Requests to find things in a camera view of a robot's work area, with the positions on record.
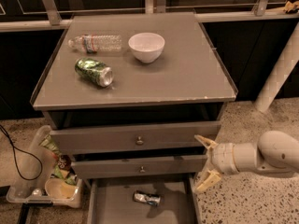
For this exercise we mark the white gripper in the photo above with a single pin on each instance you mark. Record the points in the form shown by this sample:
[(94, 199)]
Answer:
[(222, 157)]

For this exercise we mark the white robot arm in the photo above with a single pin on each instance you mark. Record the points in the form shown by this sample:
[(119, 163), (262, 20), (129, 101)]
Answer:
[(275, 154)]

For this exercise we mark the grey top drawer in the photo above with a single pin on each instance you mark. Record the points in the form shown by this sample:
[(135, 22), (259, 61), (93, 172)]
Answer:
[(90, 140)]

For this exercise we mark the grey drawer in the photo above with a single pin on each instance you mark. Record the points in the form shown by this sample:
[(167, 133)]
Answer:
[(136, 167), (111, 201), (90, 140)]

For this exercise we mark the grey drawer cabinet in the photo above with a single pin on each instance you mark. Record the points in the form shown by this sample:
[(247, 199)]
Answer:
[(187, 83)]

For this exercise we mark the grey middle drawer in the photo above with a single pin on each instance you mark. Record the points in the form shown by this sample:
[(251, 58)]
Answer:
[(136, 167)]

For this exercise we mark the grey bottom drawer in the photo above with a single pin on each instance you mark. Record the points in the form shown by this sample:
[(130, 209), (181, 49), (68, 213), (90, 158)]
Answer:
[(111, 201)]

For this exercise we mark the green soda can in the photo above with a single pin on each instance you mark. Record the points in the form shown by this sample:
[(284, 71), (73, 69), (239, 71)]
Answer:
[(95, 71)]

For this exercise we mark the white bowl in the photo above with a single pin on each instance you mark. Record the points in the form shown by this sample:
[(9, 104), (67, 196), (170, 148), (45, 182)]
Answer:
[(146, 47)]

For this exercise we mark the brown snack bag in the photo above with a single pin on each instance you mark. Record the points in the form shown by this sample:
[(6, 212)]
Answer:
[(64, 163)]

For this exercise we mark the cream bowl in bin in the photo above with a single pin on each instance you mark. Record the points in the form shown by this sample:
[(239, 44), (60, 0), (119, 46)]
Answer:
[(58, 189)]

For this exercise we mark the green snack bag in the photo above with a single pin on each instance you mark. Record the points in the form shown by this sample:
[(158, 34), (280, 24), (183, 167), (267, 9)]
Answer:
[(49, 144)]

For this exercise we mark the clear plastic water bottle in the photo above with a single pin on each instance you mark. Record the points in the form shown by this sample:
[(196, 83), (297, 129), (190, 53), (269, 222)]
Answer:
[(96, 43)]

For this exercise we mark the clear plastic storage bin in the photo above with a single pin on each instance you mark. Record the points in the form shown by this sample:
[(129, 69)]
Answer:
[(37, 165)]

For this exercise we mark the yellow object on railing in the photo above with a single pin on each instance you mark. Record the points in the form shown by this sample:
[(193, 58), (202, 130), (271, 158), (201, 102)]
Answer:
[(291, 7)]

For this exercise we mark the small silver ball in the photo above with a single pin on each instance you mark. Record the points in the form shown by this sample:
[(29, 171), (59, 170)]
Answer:
[(37, 192)]

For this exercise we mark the metal railing frame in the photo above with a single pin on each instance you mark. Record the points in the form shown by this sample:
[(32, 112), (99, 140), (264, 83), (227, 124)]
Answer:
[(35, 15)]

